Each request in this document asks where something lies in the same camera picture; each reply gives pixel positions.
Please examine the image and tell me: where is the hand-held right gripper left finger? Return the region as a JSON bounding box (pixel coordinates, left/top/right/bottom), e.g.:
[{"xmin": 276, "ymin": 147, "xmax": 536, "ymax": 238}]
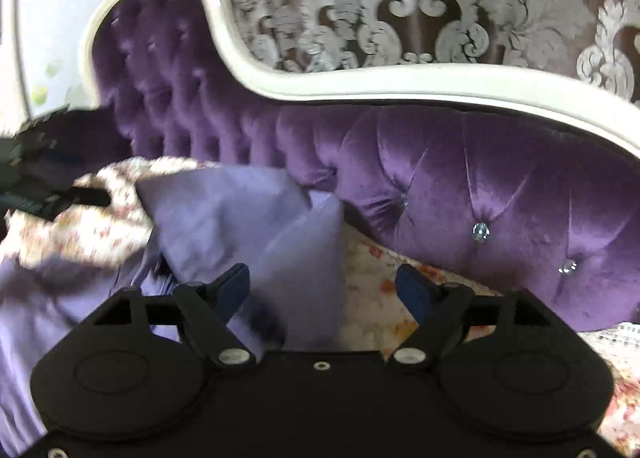
[{"xmin": 91, "ymin": 263, "xmax": 257, "ymax": 370}]

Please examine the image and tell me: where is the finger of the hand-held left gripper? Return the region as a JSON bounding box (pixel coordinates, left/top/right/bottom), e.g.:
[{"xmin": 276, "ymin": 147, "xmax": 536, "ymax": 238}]
[{"xmin": 47, "ymin": 185, "xmax": 114, "ymax": 212}]

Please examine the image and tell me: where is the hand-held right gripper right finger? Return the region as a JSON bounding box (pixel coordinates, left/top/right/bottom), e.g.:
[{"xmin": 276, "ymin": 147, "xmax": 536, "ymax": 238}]
[{"xmin": 387, "ymin": 265, "xmax": 545, "ymax": 370}]

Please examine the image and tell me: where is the lilac hooded zip jacket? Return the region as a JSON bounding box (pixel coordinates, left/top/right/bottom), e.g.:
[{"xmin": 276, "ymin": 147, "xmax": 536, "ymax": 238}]
[{"xmin": 0, "ymin": 165, "xmax": 347, "ymax": 441}]

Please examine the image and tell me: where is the floral bed sheet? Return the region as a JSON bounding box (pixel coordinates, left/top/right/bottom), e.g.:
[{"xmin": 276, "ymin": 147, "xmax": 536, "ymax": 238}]
[{"xmin": 0, "ymin": 157, "xmax": 640, "ymax": 439}]

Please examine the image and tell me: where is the dark purple velvet cushion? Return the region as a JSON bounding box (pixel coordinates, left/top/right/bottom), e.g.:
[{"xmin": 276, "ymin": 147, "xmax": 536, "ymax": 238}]
[{"xmin": 20, "ymin": 108, "xmax": 132, "ymax": 176}]

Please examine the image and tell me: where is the white framed glass door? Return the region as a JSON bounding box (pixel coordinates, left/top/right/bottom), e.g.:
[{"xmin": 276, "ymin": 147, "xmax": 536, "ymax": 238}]
[{"xmin": 0, "ymin": 0, "xmax": 131, "ymax": 139}]

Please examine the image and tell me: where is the brown damask patterned curtain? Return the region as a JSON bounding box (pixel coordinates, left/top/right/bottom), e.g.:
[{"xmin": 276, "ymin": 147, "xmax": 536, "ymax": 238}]
[{"xmin": 127, "ymin": 0, "xmax": 640, "ymax": 106}]

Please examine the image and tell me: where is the purple tufted sofa white frame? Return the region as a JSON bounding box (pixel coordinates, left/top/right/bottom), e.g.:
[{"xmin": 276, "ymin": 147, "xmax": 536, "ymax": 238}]
[{"xmin": 80, "ymin": 0, "xmax": 640, "ymax": 334}]

